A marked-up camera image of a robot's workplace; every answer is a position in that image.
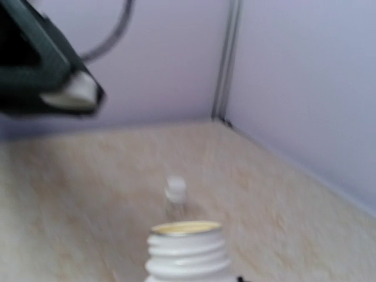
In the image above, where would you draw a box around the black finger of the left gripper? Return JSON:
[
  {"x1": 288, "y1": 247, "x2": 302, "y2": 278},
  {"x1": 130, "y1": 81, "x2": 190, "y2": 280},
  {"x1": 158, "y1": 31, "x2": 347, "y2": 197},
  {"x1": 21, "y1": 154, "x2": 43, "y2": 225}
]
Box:
[
  {"x1": 1, "y1": 61, "x2": 103, "y2": 117},
  {"x1": 1, "y1": 1, "x2": 105, "y2": 97}
]

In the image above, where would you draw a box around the white pill bottle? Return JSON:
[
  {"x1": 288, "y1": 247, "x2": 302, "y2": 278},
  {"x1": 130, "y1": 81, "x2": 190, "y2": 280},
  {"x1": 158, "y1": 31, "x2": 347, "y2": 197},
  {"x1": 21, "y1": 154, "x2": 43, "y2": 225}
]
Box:
[
  {"x1": 164, "y1": 176, "x2": 187, "y2": 221},
  {"x1": 145, "y1": 221, "x2": 237, "y2": 282}
]

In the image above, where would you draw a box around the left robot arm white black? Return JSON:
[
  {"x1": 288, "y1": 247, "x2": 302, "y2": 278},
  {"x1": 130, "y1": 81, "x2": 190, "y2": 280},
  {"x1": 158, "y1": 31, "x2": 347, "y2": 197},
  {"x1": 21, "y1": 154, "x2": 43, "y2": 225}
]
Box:
[{"x1": 1, "y1": 1, "x2": 134, "y2": 117}]

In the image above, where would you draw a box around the left aluminium frame post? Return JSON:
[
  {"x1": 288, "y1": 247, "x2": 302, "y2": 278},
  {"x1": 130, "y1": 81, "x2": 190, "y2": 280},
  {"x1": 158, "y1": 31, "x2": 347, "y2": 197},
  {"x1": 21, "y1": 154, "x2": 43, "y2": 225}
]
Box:
[{"x1": 211, "y1": 0, "x2": 244, "y2": 126}]

